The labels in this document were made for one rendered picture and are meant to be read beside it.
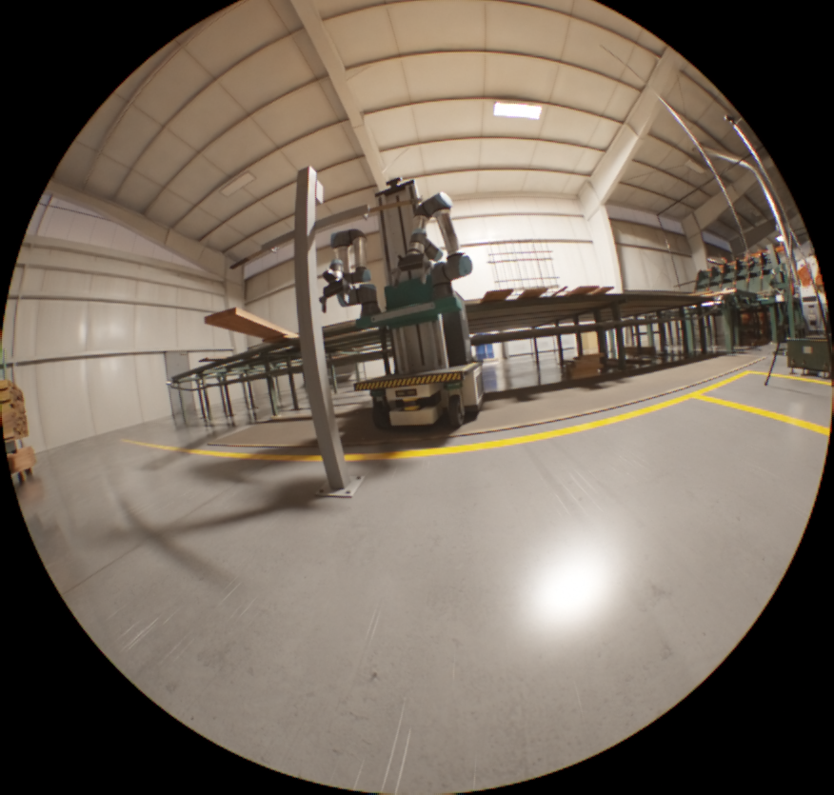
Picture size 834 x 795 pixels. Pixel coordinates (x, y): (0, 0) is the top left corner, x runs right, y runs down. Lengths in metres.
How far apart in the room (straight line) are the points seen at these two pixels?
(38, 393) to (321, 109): 9.79
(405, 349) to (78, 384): 8.58
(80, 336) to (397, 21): 10.17
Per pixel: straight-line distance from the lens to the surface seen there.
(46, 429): 8.79
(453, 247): 1.42
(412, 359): 1.68
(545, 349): 8.34
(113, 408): 8.92
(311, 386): 0.84
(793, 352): 3.03
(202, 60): 7.39
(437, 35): 6.86
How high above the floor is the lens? 0.42
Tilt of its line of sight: 4 degrees down
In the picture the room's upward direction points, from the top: 8 degrees counter-clockwise
